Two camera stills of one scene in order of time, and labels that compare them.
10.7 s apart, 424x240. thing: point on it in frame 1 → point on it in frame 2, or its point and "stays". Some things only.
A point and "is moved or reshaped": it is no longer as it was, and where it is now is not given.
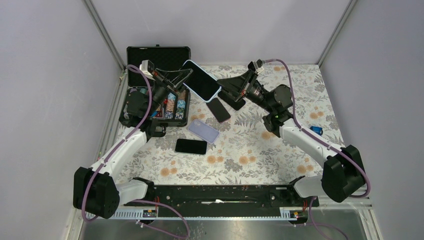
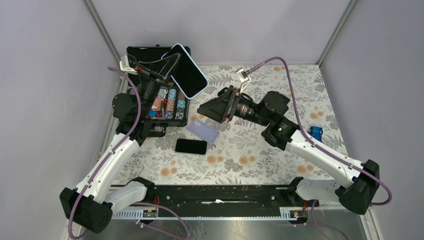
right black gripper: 241,85 → 223,107
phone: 203,130 stays
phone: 201,83 is moved or reshaped
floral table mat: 216,149 stays
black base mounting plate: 285,197 stays
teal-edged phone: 191,146 stays
